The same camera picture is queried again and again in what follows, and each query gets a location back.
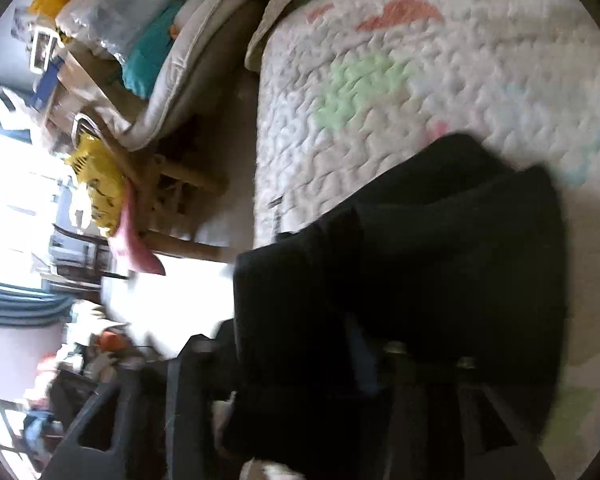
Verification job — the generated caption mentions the blue curtain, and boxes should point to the blue curtain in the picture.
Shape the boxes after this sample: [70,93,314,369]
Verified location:
[0,283,76,328]

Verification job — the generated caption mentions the brown paper bag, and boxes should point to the brown paper bag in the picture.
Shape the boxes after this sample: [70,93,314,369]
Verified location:
[54,50,146,134]

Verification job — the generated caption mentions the wooden chair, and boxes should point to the wooden chair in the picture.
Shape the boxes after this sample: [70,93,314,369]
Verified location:
[71,107,237,263]

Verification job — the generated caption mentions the beige lounge chair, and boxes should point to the beige lounge chair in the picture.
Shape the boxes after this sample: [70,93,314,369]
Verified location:
[117,0,262,152]

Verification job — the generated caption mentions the heart pattern quilt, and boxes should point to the heart pattern quilt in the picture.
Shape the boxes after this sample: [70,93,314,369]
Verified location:
[245,0,600,479]

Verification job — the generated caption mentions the black pants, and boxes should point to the black pants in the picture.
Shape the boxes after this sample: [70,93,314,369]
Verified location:
[222,133,568,479]

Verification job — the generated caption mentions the yellow bear plastic bag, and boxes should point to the yellow bear plastic bag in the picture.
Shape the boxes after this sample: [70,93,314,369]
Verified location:
[67,132,125,237]

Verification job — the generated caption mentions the teal pillow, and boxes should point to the teal pillow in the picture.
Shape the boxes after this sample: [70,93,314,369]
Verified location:
[122,0,184,100]

